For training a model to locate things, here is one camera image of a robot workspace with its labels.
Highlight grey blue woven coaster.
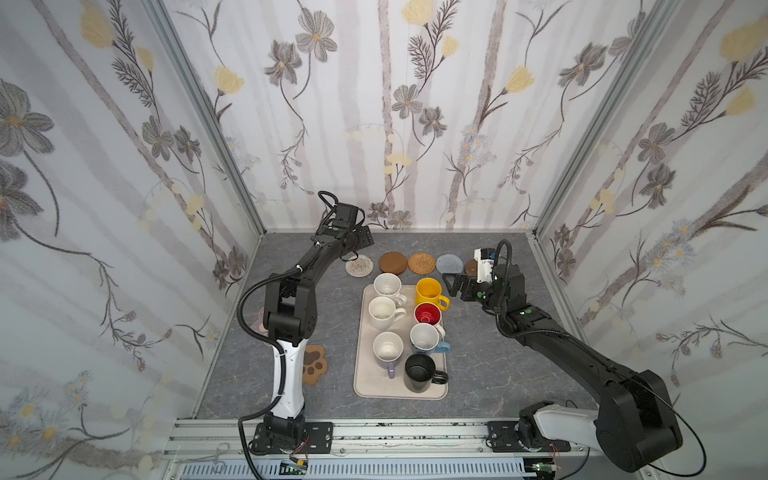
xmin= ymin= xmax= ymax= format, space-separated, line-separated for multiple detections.
xmin=436 ymin=253 xmax=465 ymax=274

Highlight yellow mug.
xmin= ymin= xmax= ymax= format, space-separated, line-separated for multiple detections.
xmin=416 ymin=278 xmax=450 ymax=311

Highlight glossy amber round coaster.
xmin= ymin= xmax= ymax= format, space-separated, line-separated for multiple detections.
xmin=464 ymin=259 xmax=478 ymax=278

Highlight colourful woven round coaster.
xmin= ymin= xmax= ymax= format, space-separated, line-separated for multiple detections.
xmin=345 ymin=254 xmax=374 ymax=278

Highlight woven rattan round coaster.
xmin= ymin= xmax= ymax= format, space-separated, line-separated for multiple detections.
xmin=407 ymin=252 xmax=436 ymax=276

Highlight dark wooden round coaster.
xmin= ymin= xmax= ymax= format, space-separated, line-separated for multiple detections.
xmin=378 ymin=251 xmax=408 ymax=275

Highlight speckled white mug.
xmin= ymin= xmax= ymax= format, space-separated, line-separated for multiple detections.
xmin=373 ymin=273 xmax=407 ymax=307

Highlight brown paw shaped coaster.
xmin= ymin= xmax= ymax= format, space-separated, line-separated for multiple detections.
xmin=302 ymin=345 xmax=328 ymax=386

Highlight pink flower shaped coaster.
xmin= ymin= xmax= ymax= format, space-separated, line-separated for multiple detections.
xmin=250 ymin=308 xmax=268 ymax=336

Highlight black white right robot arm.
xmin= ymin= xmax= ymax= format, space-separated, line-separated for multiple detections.
xmin=443 ymin=265 xmax=683 ymax=472

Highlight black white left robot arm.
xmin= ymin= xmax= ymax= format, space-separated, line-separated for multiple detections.
xmin=236 ymin=191 xmax=374 ymax=450

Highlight white mug red inside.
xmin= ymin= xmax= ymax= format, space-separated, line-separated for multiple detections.
xmin=414 ymin=302 xmax=442 ymax=326

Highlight plain white mug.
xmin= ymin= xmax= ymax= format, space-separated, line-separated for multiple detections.
xmin=368 ymin=296 xmax=407 ymax=331

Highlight beige serving tray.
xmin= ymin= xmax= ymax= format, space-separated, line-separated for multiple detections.
xmin=353 ymin=284 xmax=449 ymax=401

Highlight black mug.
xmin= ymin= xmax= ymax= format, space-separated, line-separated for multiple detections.
xmin=404 ymin=354 xmax=449 ymax=393

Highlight white mug blue handle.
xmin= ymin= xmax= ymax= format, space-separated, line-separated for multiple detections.
xmin=409 ymin=323 xmax=451 ymax=355

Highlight white mug purple handle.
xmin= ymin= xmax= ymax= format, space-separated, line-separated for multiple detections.
xmin=372 ymin=332 xmax=404 ymax=379

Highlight black corrugated cable conduit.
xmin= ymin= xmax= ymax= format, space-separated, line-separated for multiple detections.
xmin=235 ymin=266 xmax=301 ymax=480

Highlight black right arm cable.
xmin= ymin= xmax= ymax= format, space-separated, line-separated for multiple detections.
xmin=491 ymin=238 xmax=709 ymax=480

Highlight white slotted cable duct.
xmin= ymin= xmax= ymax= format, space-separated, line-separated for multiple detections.
xmin=179 ymin=458 xmax=538 ymax=480

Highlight aluminium mounting rail frame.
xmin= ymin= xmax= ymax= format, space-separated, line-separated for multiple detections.
xmin=152 ymin=419 xmax=630 ymax=479

